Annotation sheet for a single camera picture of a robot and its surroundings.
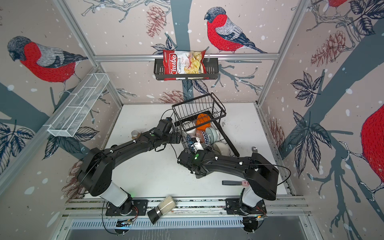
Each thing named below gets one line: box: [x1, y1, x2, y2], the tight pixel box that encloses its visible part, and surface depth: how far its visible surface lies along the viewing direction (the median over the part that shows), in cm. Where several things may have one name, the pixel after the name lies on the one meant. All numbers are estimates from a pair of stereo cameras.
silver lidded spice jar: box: [131, 130, 139, 140], surface depth 93 cm
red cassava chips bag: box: [162, 50, 209, 81], surface depth 89 cm
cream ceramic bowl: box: [213, 142, 231, 156], surface depth 85 cm
